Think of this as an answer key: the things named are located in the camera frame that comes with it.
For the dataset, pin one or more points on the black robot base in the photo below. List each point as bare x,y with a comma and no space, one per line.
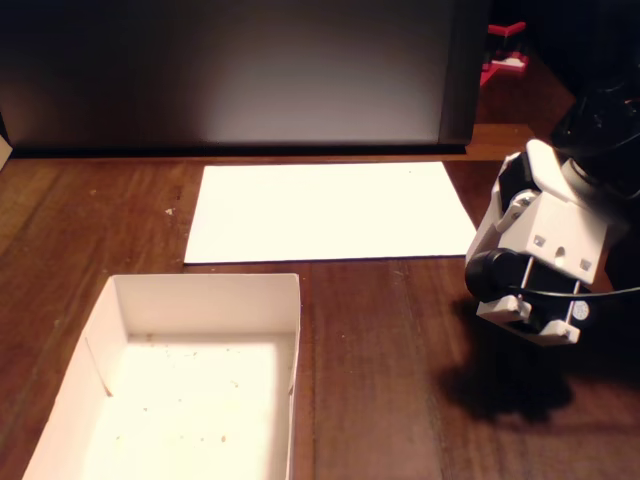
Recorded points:
627,260

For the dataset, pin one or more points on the white paper sheet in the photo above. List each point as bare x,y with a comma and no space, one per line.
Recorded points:
325,210

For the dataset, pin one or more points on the black wrist camera white mount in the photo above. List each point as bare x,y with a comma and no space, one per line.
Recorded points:
492,272

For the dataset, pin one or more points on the white cardboard box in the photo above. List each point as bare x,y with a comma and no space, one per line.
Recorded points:
190,400

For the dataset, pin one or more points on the red plastic object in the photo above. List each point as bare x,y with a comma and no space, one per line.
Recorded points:
510,62

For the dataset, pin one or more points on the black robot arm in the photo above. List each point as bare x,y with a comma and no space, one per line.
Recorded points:
600,125

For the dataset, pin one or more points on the white cardboard piece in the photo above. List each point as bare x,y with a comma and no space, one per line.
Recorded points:
4,150

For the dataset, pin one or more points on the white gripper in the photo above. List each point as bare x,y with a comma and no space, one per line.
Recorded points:
531,321

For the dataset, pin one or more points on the large dark panel box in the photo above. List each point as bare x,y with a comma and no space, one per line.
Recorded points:
200,75

